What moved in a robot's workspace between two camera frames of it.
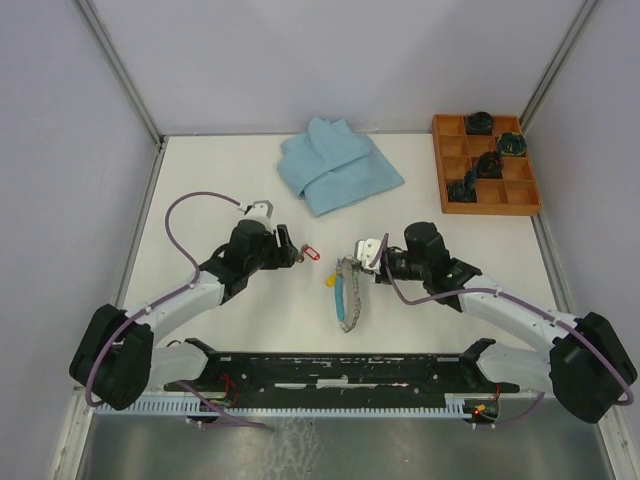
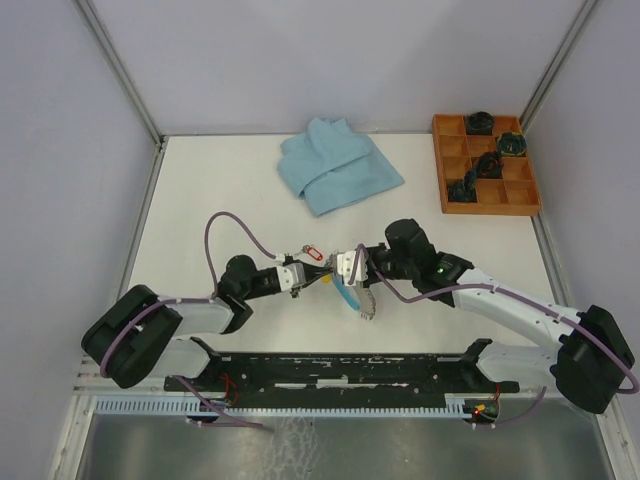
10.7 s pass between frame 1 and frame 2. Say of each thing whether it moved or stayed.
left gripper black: moved
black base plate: stayed
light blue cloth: stayed
